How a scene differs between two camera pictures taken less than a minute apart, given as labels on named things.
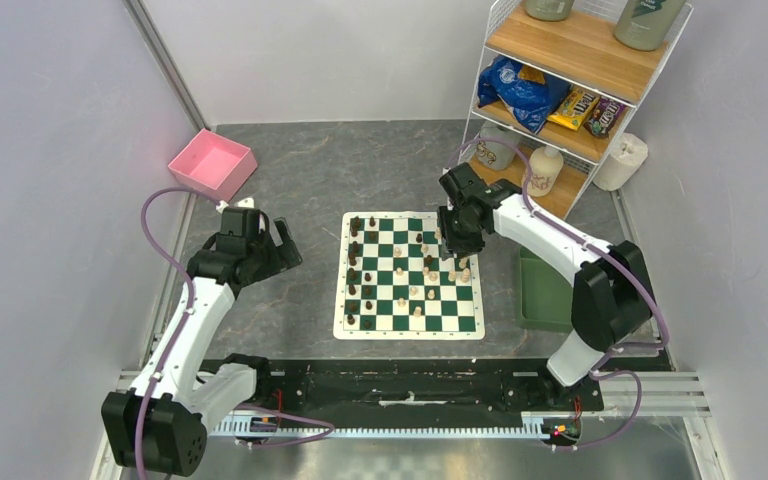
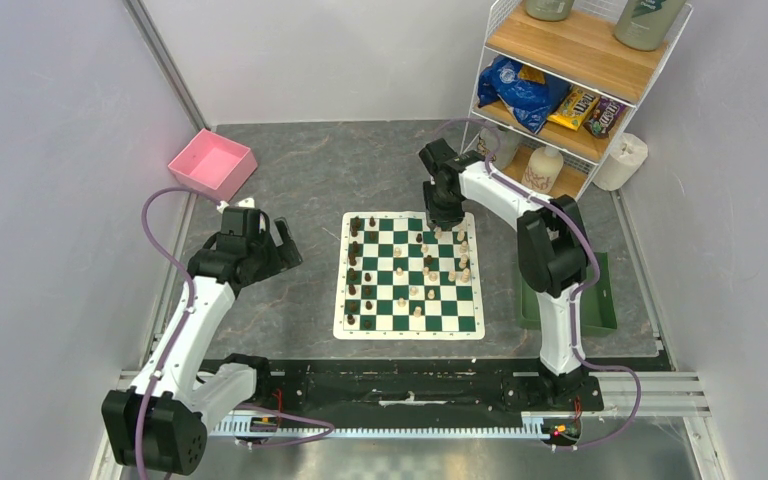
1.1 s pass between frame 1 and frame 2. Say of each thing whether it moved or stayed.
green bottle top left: stayed
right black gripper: moved
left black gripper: stayed
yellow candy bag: stayed
